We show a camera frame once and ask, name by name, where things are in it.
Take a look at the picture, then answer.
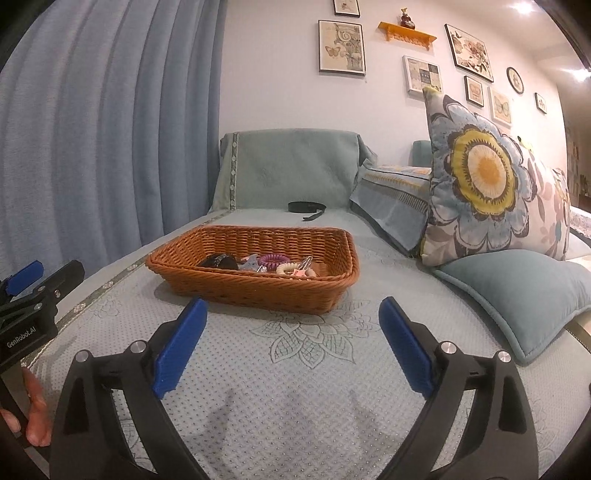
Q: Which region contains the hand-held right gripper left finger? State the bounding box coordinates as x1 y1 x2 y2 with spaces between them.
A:
48 296 211 480

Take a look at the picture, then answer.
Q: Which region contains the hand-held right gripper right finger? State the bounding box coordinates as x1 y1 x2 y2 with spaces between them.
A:
378 296 539 480

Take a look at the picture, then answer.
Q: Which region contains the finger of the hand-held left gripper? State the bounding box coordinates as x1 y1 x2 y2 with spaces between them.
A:
0 260 45 301
39 260 86 301

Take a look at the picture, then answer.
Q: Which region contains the brown wicker basket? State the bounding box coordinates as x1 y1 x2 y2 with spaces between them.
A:
145 224 360 315

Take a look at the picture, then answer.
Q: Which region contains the person's left hand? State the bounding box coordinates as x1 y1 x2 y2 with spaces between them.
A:
0 367 51 448

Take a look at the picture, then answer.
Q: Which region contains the teal sofa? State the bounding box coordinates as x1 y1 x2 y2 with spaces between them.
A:
28 128 591 480

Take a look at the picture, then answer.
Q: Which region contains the plain teal cushion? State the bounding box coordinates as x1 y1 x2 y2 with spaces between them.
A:
433 251 591 365

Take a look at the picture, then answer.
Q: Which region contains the striped blue cushion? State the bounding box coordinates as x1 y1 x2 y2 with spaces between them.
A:
349 159 435 254

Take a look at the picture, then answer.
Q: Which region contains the blue curtain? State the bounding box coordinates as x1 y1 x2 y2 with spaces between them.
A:
0 0 227 296

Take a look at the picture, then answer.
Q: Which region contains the floral print cushion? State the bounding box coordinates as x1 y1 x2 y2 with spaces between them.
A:
421 85 572 267

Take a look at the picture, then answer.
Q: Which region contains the lace cloth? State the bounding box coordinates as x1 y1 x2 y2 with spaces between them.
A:
570 205 591 236

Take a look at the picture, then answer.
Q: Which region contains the black strap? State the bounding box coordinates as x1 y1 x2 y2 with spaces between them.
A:
287 200 327 221

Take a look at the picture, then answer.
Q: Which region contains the white butterfly picture frame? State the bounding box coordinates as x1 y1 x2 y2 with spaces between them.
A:
488 87 513 128

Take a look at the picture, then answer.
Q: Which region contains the small butterfly picture frame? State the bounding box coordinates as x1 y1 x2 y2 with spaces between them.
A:
464 75 485 108

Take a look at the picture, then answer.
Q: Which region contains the white patchwork picture frame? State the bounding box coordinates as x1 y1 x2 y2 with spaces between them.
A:
403 55 443 96

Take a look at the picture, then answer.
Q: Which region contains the black floral picture frame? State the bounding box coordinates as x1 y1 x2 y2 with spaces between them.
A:
444 24 494 83

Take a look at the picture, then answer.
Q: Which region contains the large butterfly picture frame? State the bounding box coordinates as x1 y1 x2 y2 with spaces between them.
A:
318 19 366 76

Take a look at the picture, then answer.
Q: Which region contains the orange wall shelf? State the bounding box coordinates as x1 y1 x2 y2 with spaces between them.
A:
379 21 437 51

